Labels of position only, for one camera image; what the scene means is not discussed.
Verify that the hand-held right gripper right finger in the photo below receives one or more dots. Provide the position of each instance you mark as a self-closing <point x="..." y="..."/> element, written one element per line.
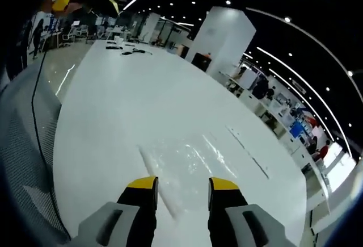
<point x="229" y="218"/>

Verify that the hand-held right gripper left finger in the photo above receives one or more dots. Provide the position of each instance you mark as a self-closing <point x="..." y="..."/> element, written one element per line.
<point x="136" y="218"/>

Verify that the clear food packaging bag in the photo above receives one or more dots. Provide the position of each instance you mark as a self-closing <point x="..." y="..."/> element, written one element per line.
<point x="170" y="170"/>
<point x="212" y="153"/>

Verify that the small black device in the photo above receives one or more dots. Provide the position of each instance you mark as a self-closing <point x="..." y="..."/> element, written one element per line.
<point x="126" y="53"/>

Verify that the row of white desks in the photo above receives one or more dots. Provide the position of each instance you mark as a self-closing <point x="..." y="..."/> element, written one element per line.
<point x="272" y="116"/>

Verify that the blue box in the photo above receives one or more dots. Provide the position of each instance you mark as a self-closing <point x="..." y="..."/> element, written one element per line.
<point x="297" y="130"/>

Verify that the person's grey trousers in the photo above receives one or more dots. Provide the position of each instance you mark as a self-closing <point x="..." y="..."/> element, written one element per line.
<point x="25" y="179"/>

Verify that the black cabinet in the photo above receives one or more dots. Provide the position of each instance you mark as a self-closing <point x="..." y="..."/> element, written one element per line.
<point x="201" y="62"/>

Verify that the white square pillar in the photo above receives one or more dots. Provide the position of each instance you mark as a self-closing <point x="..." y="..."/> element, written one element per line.
<point x="224" y="37"/>

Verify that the white cabinet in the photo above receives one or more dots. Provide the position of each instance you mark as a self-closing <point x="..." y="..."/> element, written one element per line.
<point x="249" y="78"/>

